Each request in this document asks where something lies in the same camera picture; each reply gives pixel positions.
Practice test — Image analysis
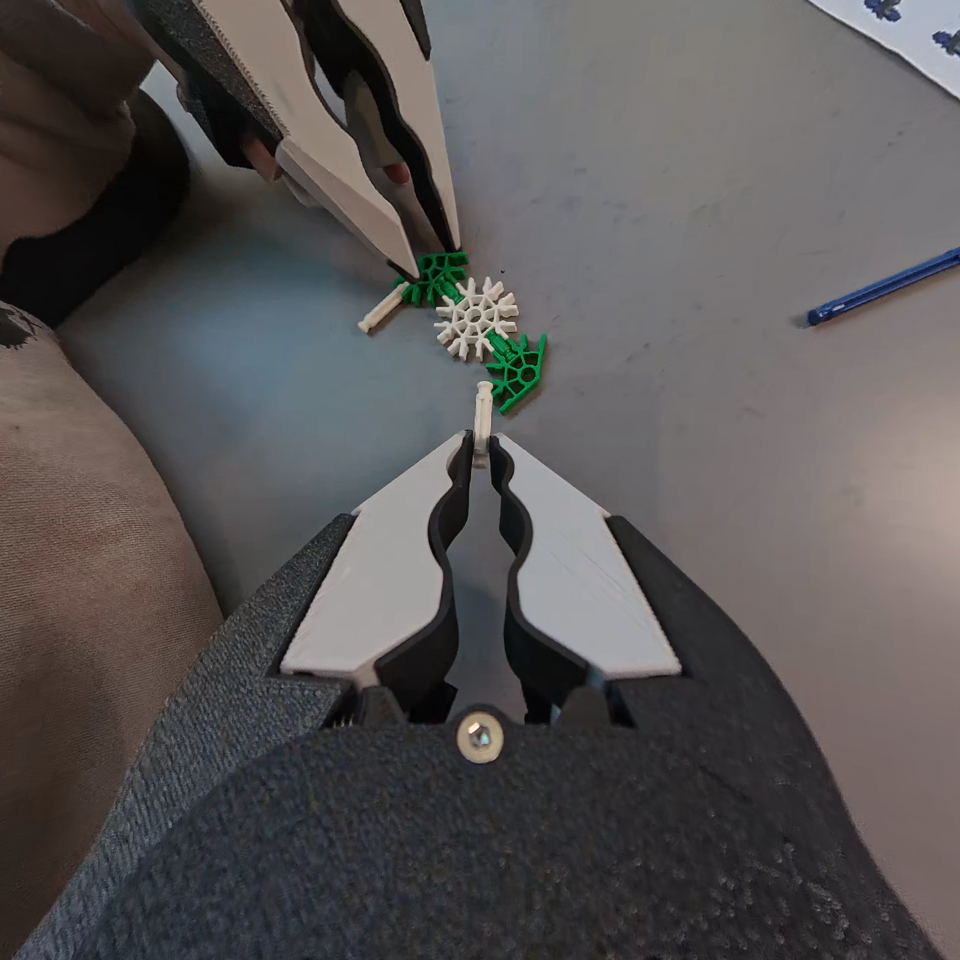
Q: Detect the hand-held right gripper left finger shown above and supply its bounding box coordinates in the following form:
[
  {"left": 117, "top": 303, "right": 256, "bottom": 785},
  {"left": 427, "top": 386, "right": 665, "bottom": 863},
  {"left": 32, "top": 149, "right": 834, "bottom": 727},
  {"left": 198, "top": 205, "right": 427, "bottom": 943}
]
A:
[{"left": 282, "top": 432, "right": 471, "bottom": 709}]

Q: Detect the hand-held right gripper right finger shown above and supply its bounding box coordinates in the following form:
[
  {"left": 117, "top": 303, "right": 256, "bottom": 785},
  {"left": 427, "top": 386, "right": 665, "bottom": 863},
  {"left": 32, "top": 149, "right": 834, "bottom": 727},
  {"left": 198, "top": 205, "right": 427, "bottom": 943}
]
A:
[{"left": 489, "top": 435, "right": 684, "bottom": 709}]

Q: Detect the toy instruction poster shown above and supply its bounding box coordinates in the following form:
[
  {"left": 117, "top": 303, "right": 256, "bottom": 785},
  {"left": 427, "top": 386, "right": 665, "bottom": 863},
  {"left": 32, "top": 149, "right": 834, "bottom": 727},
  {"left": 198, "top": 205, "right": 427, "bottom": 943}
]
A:
[{"left": 810, "top": 0, "right": 960, "bottom": 103}]

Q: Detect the white snowflake toy connector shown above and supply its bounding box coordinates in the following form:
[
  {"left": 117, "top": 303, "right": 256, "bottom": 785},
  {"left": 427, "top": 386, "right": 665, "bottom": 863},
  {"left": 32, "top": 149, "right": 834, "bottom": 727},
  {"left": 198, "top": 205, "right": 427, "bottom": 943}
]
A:
[{"left": 434, "top": 276, "right": 522, "bottom": 363}]

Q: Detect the grey desk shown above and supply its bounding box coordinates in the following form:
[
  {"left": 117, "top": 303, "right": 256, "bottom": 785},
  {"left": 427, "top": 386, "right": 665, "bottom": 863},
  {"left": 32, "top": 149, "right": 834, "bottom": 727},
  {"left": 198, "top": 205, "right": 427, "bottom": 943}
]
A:
[{"left": 53, "top": 0, "right": 960, "bottom": 960}]

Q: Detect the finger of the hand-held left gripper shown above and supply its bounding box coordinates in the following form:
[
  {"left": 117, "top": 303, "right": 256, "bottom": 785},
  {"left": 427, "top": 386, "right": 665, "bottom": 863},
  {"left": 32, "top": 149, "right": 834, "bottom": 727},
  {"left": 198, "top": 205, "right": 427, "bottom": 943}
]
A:
[
  {"left": 195, "top": 0, "right": 426, "bottom": 280},
  {"left": 333, "top": 0, "right": 463, "bottom": 255}
]

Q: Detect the green toy connector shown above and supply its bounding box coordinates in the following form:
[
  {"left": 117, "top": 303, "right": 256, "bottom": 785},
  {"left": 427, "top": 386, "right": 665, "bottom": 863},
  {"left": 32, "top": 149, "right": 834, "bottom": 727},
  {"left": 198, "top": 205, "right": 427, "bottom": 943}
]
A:
[
  {"left": 483, "top": 333, "right": 550, "bottom": 415},
  {"left": 393, "top": 249, "right": 469, "bottom": 300}
]

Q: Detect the blue toy rod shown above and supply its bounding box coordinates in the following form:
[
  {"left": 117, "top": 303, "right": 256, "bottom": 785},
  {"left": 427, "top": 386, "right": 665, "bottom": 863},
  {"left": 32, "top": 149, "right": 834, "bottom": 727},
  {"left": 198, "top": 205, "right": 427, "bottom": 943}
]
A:
[{"left": 807, "top": 246, "right": 960, "bottom": 327}]

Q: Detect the black textured armrest pad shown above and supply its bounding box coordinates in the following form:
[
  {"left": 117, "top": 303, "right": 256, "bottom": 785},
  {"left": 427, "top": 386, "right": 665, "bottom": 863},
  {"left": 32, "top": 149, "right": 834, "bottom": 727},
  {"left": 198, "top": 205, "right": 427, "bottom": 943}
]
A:
[{"left": 0, "top": 90, "right": 193, "bottom": 328}]

